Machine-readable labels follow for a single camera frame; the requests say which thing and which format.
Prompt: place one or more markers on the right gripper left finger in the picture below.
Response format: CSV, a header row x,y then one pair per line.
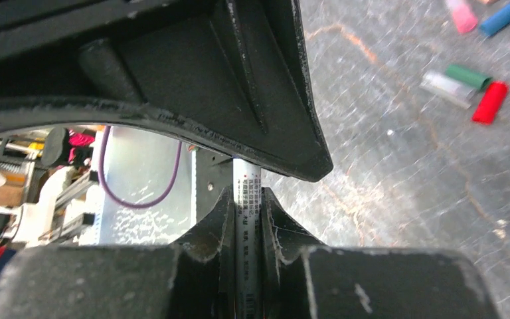
x,y
193,277

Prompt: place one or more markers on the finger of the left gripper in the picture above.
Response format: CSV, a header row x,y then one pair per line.
x,y
230,76

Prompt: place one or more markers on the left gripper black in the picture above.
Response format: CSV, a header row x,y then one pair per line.
x,y
117,50

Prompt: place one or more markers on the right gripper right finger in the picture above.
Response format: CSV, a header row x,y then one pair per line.
x,y
304,278

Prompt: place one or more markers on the clear pen cap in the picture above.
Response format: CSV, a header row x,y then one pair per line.
x,y
447,88

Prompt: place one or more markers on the small pink clear cap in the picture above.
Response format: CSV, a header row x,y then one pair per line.
x,y
462,15

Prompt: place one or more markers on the red marker cap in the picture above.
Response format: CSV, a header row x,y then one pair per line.
x,y
490,103

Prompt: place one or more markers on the peach marker cap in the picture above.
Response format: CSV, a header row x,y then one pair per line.
x,y
487,2

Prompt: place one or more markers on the light blue marker cap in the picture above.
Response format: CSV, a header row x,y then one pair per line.
x,y
496,22

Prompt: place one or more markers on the cable duct comb strip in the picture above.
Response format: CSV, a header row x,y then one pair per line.
x,y
95,198

